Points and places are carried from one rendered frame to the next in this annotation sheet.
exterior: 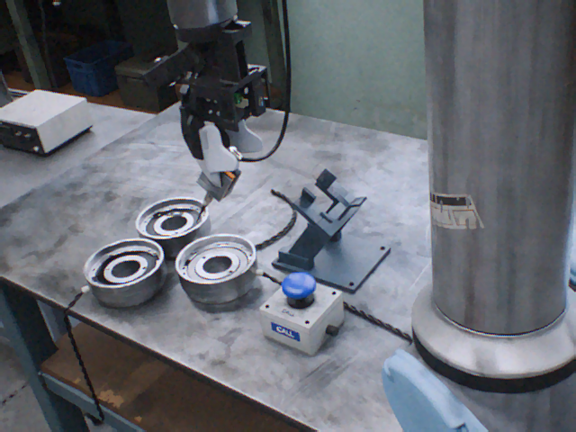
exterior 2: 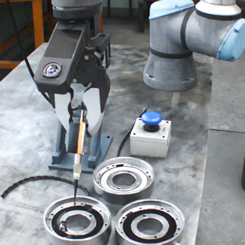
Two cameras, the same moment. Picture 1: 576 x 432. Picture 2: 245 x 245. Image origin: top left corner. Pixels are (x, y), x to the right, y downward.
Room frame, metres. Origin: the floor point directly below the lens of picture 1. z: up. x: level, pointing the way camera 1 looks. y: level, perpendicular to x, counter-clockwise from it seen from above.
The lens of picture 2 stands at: (0.98, 0.60, 1.27)
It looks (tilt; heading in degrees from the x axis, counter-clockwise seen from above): 30 degrees down; 244
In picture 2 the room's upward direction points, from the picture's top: 1 degrees counter-clockwise
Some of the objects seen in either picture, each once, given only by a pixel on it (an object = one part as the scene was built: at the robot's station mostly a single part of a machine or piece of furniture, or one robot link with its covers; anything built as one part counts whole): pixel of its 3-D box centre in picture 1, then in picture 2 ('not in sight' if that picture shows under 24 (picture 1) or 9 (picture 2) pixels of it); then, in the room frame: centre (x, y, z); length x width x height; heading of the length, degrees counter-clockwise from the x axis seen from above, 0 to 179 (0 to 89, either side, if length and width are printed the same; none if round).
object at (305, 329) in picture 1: (306, 315); (151, 135); (0.61, -0.01, 0.82); 0.08 x 0.07 x 0.05; 50
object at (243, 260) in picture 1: (218, 270); (123, 184); (0.73, 0.10, 0.82); 0.08 x 0.08 x 0.02
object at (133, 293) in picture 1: (127, 274); (149, 229); (0.75, 0.22, 0.82); 0.10 x 0.10 x 0.04
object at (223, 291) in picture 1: (218, 269); (123, 183); (0.73, 0.10, 0.82); 0.10 x 0.10 x 0.04
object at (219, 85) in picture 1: (220, 72); (80, 40); (0.78, 0.06, 1.07); 0.09 x 0.08 x 0.12; 52
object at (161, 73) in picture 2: not in sight; (171, 63); (0.40, -0.26, 0.85); 0.15 x 0.15 x 0.10
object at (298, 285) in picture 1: (300, 296); (151, 126); (0.62, 0.00, 0.85); 0.04 x 0.04 x 0.05
